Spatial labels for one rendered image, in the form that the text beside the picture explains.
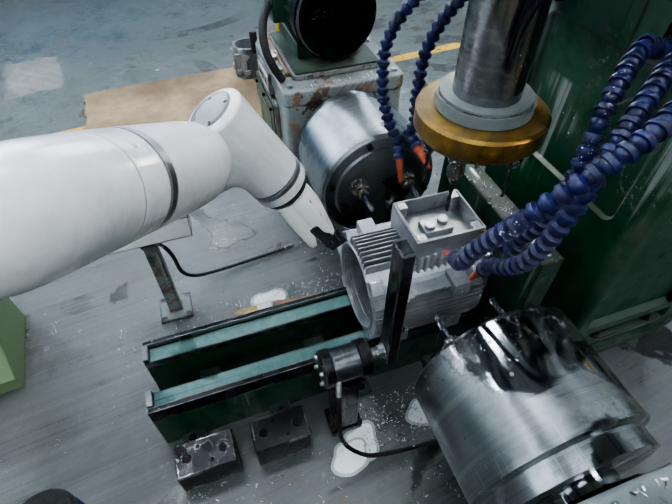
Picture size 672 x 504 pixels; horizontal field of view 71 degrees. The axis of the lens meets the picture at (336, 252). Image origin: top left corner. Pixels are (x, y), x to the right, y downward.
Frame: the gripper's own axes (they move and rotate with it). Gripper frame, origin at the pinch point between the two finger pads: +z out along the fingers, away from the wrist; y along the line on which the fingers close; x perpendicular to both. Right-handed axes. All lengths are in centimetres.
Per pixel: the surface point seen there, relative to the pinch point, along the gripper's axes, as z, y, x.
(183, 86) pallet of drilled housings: 73, -248, -62
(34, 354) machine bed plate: -5, -15, -67
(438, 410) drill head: 3.2, 33.1, 1.9
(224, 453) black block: 6.6, 20.7, -34.4
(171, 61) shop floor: 84, -320, -73
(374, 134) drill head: 0.4, -16.0, 15.8
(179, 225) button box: -9.9, -15.0, -23.1
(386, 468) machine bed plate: 24.7, 30.3, -14.9
